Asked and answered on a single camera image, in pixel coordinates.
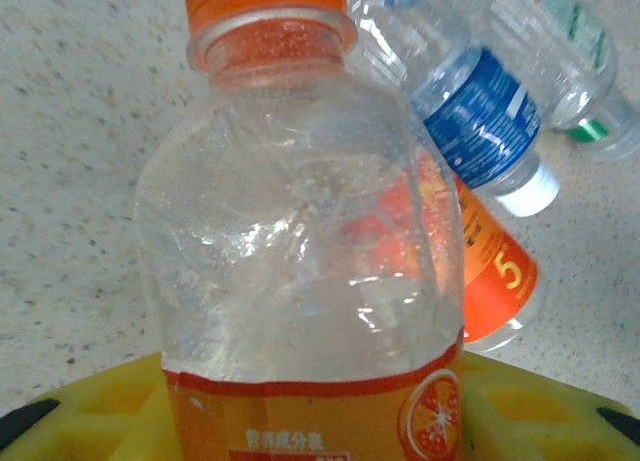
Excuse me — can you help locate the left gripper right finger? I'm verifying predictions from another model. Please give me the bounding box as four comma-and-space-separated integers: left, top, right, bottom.
462, 353, 640, 461

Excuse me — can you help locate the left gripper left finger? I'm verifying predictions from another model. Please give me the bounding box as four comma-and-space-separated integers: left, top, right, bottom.
0, 353, 176, 461

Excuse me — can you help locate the orange label bottle brown cap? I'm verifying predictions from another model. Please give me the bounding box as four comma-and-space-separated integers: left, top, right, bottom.
414, 150, 547, 355

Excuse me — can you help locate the blue label bottle white cap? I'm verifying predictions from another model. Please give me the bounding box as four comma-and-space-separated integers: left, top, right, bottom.
347, 0, 561, 218

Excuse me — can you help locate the clear bottle green white label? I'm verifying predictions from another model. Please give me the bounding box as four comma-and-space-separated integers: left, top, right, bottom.
487, 0, 640, 163

